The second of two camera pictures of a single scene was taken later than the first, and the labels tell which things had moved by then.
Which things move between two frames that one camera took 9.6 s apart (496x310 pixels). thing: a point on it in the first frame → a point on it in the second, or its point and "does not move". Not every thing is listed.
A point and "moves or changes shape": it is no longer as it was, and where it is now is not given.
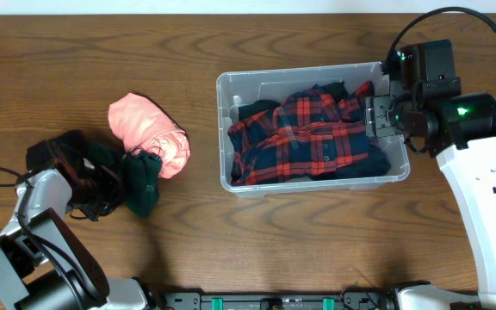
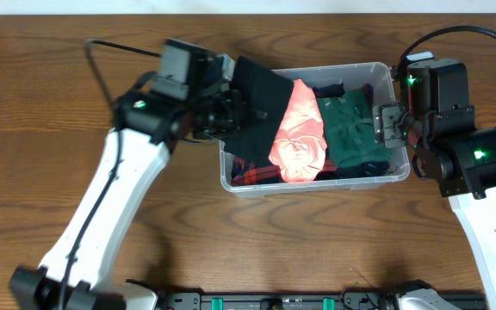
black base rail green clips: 349,299 does not move
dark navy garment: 375,164 does not move
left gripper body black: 97,191 → 211,118
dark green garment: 141,171 moves or changes shape
